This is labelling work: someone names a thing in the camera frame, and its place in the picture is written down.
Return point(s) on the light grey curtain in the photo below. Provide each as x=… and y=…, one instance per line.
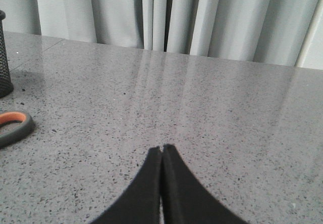
x=282, y=32

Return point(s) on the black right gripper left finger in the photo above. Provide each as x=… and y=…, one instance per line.
x=140, y=202

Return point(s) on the grey orange scissors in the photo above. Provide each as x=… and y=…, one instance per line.
x=21, y=131

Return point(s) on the black mesh pen holder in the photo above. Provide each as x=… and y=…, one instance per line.
x=6, y=84

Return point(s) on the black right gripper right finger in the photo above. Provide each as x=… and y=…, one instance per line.
x=184, y=199

